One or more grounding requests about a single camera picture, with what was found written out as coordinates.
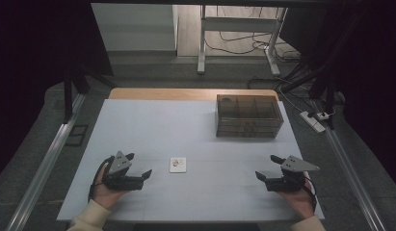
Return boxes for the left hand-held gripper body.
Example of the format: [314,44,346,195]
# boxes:
[102,150,145,193]

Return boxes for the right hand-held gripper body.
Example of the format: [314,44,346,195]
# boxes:
[265,155,321,193]

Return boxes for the small white printed card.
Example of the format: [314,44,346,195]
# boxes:
[169,156,188,174]

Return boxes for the brown transparent drawer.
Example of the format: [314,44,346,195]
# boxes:
[217,121,282,139]

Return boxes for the brown transparent storage box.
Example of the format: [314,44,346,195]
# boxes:
[215,93,285,140]

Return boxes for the person's right hand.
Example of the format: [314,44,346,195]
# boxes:
[277,171,317,221]

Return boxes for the person's left hand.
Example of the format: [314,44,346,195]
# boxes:
[90,163,129,211]

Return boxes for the white power strip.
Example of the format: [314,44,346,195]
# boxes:
[299,110,327,134]

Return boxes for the white table cover sheet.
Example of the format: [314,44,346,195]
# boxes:
[56,98,326,223]

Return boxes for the wooden table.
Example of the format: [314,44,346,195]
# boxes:
[108,88,280,102]

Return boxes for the black metal stand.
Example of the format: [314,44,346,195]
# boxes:
[63,62,118,123]
[280,13,363,131]

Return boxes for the white panel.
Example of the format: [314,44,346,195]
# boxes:
[91,3,178,52]

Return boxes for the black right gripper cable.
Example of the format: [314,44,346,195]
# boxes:
[303,174,318,213]

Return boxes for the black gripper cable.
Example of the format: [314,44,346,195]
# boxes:
[88,156,116,203]
[303,174,318,213]

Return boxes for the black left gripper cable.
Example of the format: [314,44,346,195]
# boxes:
[88,156,116,203]

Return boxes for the aluminium rail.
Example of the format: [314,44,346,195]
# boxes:
[324,127,388,231]
[5,92,88,231]

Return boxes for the black floor cables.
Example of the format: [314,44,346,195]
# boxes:
[203,30,301,64]

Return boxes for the white desk frame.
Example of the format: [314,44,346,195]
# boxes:
[197,4,288,77]

